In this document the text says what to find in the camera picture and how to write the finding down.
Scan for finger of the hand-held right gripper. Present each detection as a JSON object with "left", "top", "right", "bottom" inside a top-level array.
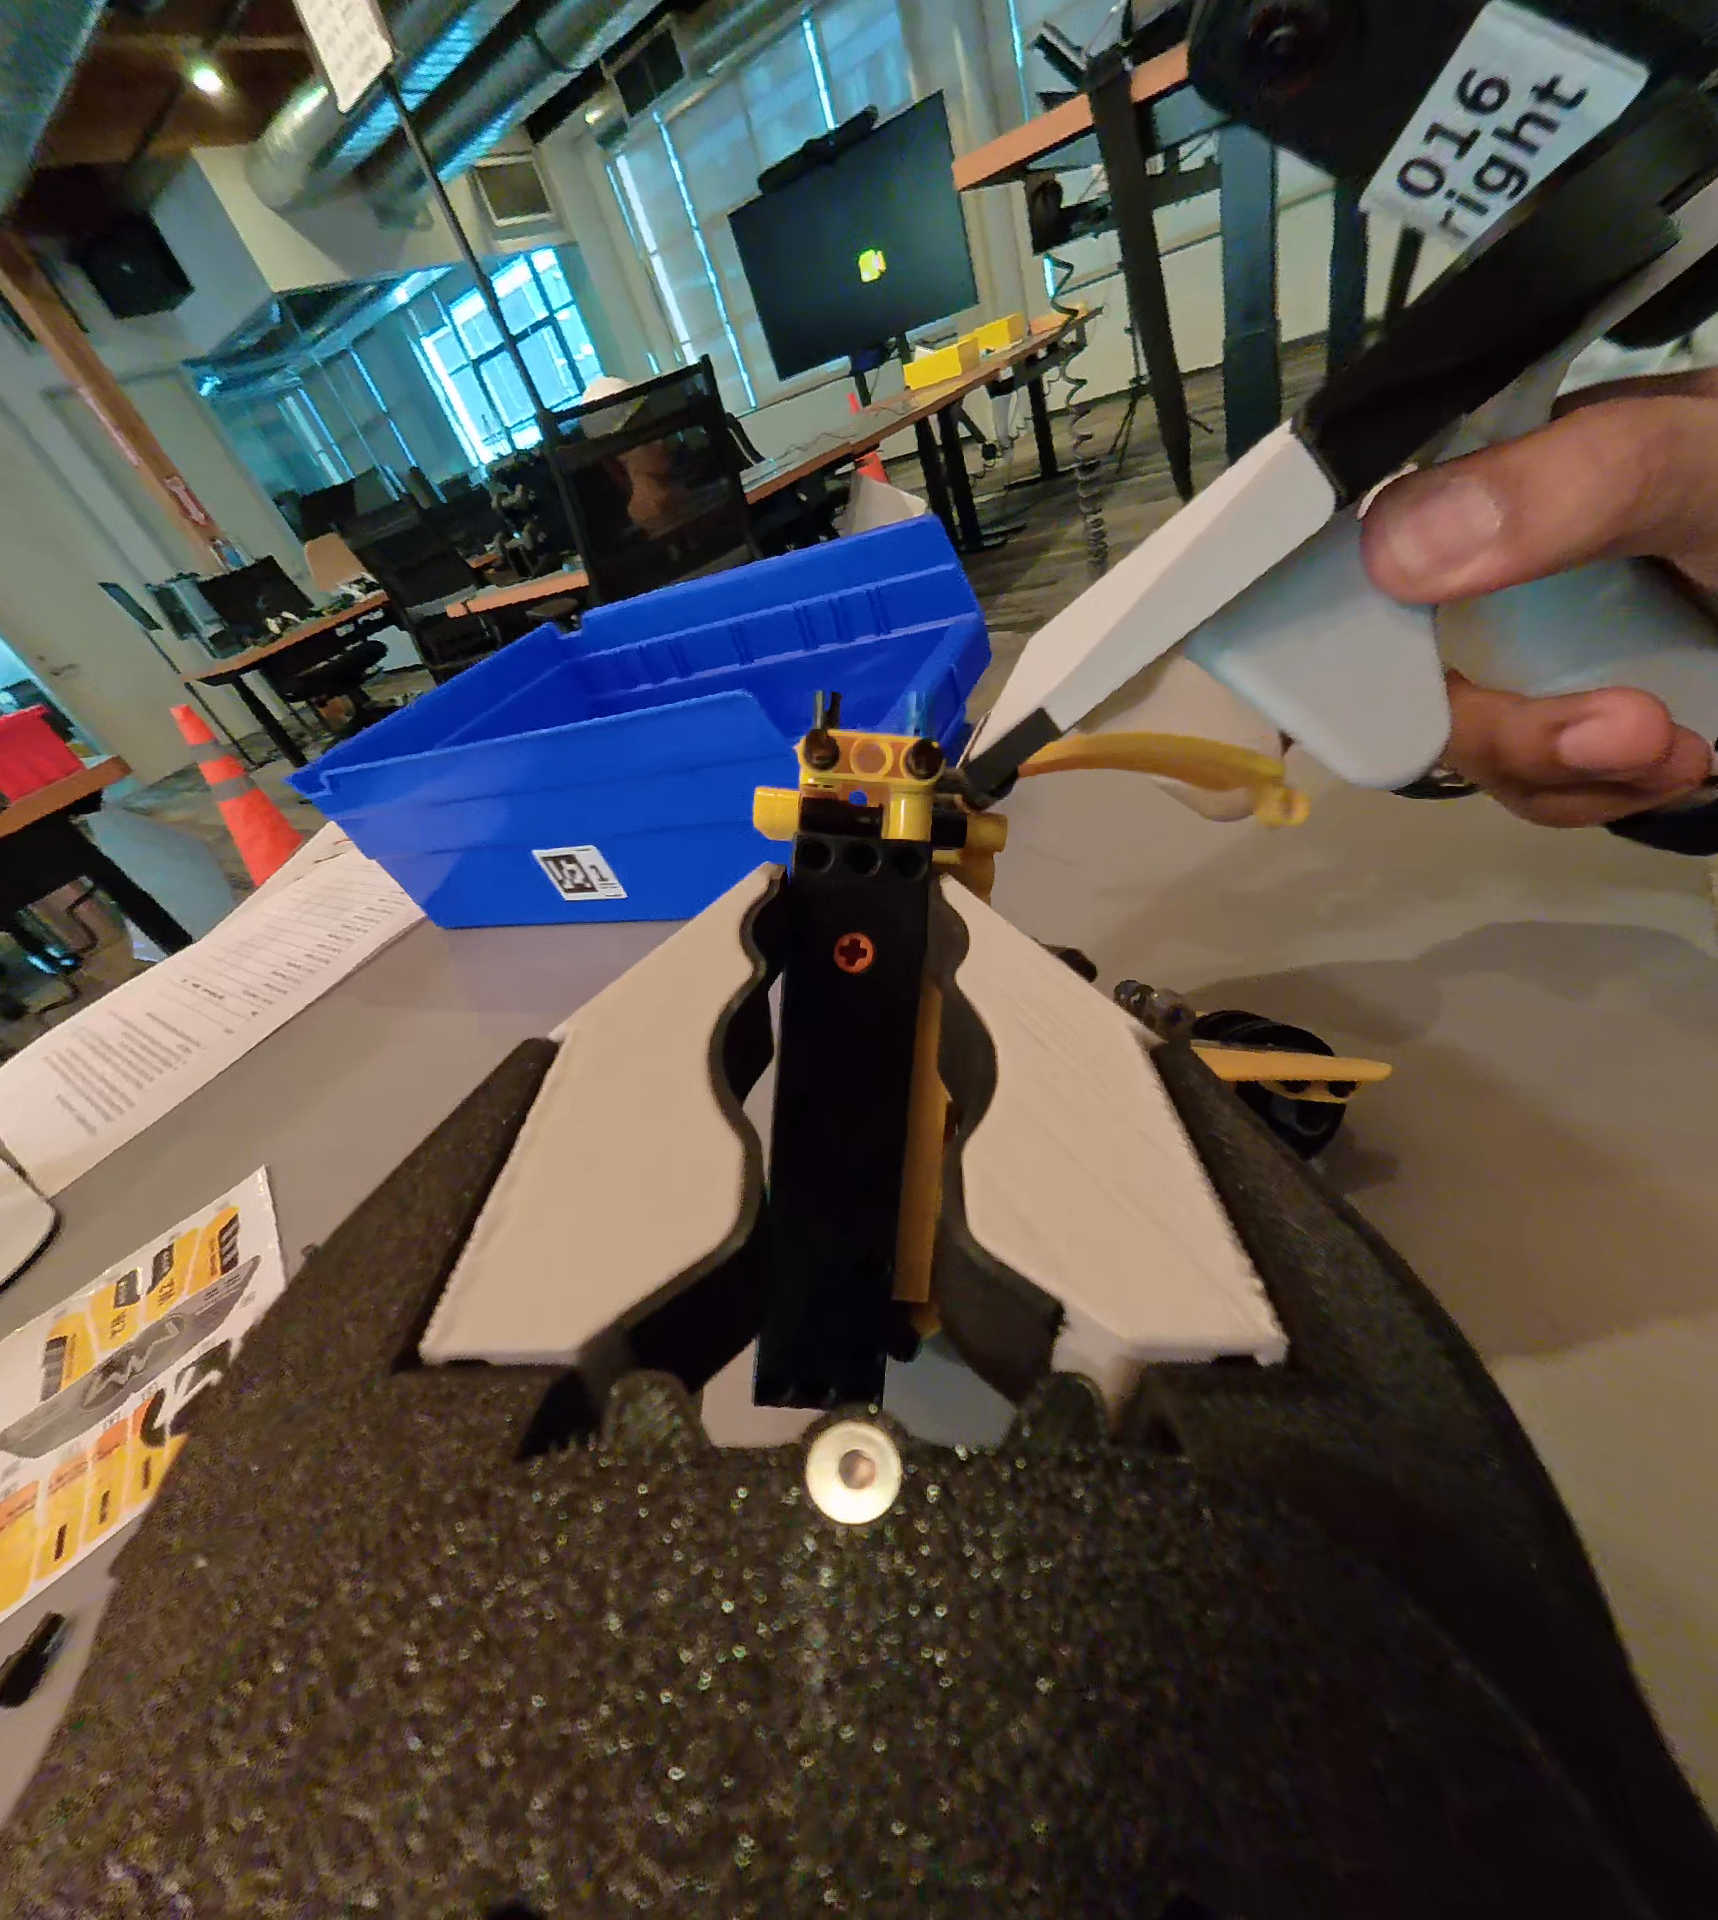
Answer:
[
  {"left": 1084, "top": 652, "right": 1295, "bottom": 828},
  {"left": 965, "top": 425, "right": 1344, "bottom": 799}
]

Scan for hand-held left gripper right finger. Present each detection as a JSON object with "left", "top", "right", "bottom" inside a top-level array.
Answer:
[{"left": 930, "top": 875, "right": 1287, "bottom": 1421}]

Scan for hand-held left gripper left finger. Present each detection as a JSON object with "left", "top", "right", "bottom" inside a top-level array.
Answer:
[{"left": 418, "top": 863, "right": 785, "bottom": 1375}]

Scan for yellow brick panel with axle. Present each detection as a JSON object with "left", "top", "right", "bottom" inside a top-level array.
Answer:
[{"left": 948, "top": 726, "right": 1314, "bottom": 831}]

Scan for yellow black toy brick model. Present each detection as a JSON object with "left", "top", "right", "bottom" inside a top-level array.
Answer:
[{"left": 749, "top": 690, "right": 1396, "bottom": 1411}]

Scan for person's right hand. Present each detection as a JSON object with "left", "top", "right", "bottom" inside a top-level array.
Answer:
[{"left": 1359, "top": 356, "right": 1718, "bottom": 831}]

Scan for wooden standing desk black legs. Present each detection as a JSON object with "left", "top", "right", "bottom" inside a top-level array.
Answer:
[{"left": 948, "top": 37, "right": 1386, "bottom": 505}]

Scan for long wooden desk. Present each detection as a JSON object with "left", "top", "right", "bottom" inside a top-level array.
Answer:
[{"left": 737, "top": 306, "right": 1108, "bottom": 551}]

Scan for yellow plastic bin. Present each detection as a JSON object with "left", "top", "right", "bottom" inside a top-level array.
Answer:
[{"left": 899, "top": 312, "right": 1025, "bottom": 397}]

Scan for printed paper sheets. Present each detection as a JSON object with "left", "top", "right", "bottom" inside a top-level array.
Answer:
[{"left": 0, "top": 823, "right": 429, "bottom": 1198}]

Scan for blue plastic bin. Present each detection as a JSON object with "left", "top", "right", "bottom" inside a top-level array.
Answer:
[{"left": 285, "top": 515, "right": 995, "bottom": 932}]

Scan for black TV monitor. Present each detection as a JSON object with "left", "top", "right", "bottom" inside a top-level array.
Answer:
[{"left": 726, "top": 91, "right": 981, "bottom": 385}]

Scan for orange traffic cone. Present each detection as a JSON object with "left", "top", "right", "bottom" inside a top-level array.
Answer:
[{"left": 168, "top": 703, "right": 305, "bottom": 891}]

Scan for black framed screen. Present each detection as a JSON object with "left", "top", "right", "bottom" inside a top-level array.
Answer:
[{"left": 536, "top": 355, "right": 763, "bottom": 602}]

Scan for yellow printed leaflet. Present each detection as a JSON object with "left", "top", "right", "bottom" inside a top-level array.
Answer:
[{"left": 0, "top": 1167, "right": 288, "bottom": 1704}]

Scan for red chair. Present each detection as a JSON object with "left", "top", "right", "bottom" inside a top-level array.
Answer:
[{"left": 0, "top": 704, "right": 88, "bottom": 804}]

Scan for white hanging sign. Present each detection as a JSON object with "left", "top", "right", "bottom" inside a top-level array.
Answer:
[{"left": 291, "top": 0, "right": 396, "bottom": 114}]

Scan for grey ceiling duct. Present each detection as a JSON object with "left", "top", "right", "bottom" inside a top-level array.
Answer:
[{"left": 246, "top": 0, "right": 621, "bottom": 217}]

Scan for black wall speaker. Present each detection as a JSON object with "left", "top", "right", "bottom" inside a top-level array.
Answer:
[{"left": 77, "top": 210, "right": 195, "bottom": 322}]

